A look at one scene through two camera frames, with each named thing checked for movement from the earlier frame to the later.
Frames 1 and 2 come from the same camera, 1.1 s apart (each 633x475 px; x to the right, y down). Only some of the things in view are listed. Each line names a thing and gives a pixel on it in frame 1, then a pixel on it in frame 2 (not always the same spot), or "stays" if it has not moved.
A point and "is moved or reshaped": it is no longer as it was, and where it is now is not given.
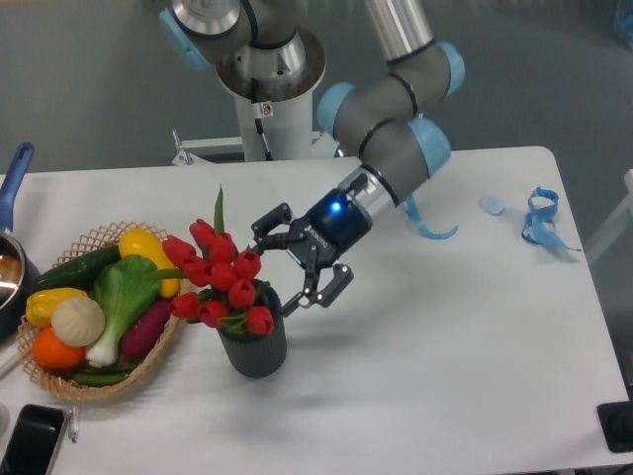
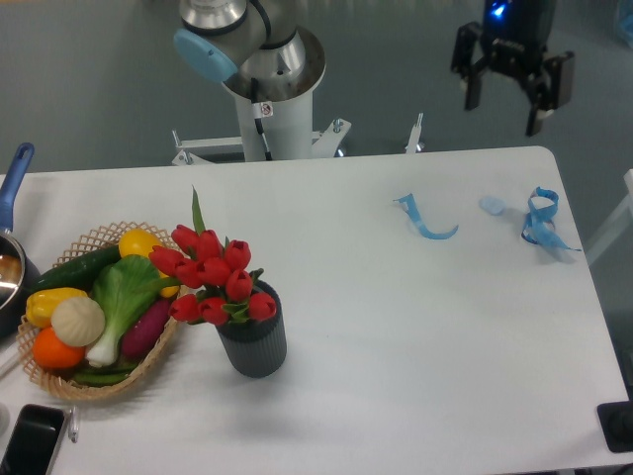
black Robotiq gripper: x=326 y=233 -> x=515 y=34
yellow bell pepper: x=41 y=304 stays
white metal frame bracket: x=323 y=146 stays
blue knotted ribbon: x=543 y=205 stays
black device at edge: x=616 y=422 stays
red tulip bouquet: x=230 y=298 is moved or reshaped
